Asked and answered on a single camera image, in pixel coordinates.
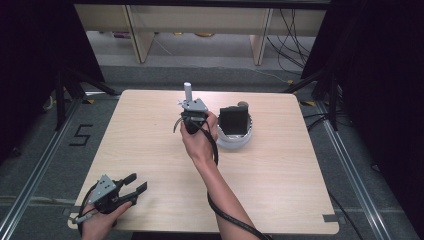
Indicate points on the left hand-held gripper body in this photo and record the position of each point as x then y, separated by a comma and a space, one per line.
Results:
102, 190

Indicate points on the brown round disc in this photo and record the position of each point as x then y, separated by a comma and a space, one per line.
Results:
243, 103

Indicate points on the white key stand with post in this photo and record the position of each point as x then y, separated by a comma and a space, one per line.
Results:
187, 90

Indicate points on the white bowl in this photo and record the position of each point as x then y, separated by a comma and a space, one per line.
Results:
233, 138

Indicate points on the light wooden shelf unit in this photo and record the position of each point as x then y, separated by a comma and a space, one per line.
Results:
143, 36

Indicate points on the person's left hand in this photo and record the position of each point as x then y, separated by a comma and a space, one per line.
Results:
98, 225

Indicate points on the person's right hand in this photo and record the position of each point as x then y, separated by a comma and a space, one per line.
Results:
200, 145

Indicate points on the black wallet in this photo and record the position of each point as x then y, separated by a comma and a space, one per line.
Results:
234, 120

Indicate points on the grey tape piece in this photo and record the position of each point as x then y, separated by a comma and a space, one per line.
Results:
330, 218

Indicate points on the black metal stand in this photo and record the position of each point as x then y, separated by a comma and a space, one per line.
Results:
332, 100
60, 100

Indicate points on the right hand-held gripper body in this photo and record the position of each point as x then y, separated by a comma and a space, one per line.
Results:
195, 106

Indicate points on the metal floor rail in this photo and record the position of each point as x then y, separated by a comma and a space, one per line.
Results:
36, 173
353, 173

